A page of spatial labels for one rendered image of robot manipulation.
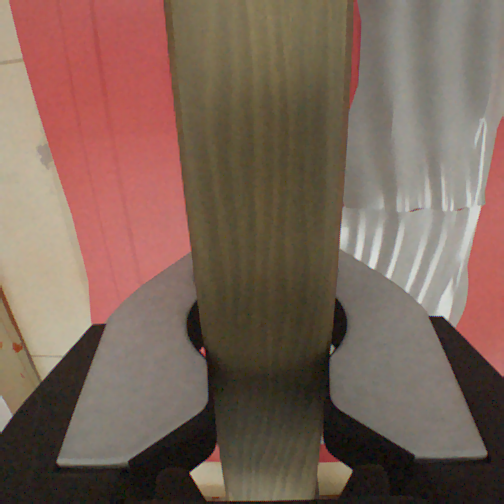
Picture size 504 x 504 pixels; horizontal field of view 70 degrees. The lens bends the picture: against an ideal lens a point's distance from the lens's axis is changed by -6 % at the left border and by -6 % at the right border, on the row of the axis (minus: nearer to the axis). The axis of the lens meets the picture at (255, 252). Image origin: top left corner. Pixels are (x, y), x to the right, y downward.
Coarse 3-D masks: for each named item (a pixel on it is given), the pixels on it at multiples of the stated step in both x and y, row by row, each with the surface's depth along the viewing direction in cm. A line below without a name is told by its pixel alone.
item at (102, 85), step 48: (48, 0) 14; (96, 0) 14; (144, 0) 14; (48, 48) 15; (96, 48) 15; (144, 48) 15; (48, 96) 15; (96, 96) 15; (144, 96) 15; (48, 144) 16; (96, 144) 16; (144, 144) 16; (96, 192) 18; (144, 192) 18
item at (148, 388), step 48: (144, 288) 11; (192, 288) 11; (144, 336) 9; (192, 336) 10; (96, 384) 8; (144, 384) 8; (192, 384) 8; (96, 432) 7; (144, 432) 7; (192, 432) 7; (144, 480) 6
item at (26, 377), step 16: (0, 288) 20; (0, 304) 20; (0, 320) 20; (0, 336) 20; (16, 336) 21; (0, 352) 20; (16, 352) 21; (0, 368) 20; (16, 368) 21; (32, 368) 23; (0, 384) 20; (16, 384) 21; (32, 384) 23; (0, 400) 20; (16, 400) 21; (0, 416) 20; (0, 432) 21; (320, 496) 30; (336, 496) 30
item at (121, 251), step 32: (96, 224) 18; (128, 224) 18; (160, 224) 18; (480, 224) 18; (96, 256) 19; (128, 256) 19; (160, 256) 19; (480, 256) 19; (96, 288) 20; (128, 288) 20; (480, 288) 20; (96, 320) 21; (480, 320) 21; (480, 352) 22; (320, 448) 27
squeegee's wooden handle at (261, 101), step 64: (192, 0) 5; (256, 0) 5; (320, 0) 5; (192, 64) 6; (256, 64) 6; (320, 64) 6; (192, 128) 6; (256, 128) 6; (320, 128) 6; (192, 192) 7; (256, 192) 6; (320, 192) 7; (192, 256) 8; (256, 256) 7; (320, 256) 7; (256, 320) 8; (320, 320) 8; (256, 384) 9; (320, 384) 9; (256, 448) 10
